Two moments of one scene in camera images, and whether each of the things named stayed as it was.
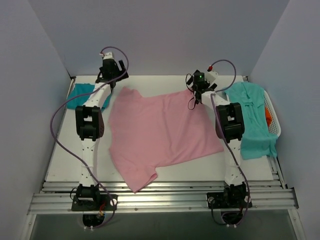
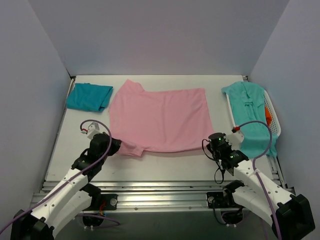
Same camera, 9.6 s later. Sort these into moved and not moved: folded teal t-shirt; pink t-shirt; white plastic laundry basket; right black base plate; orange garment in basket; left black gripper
Moved: pink t-shirt; left black gripper
Not moved: right black base plate; white plastic laundry basket; orange garment in basket; folded teal t-shirt
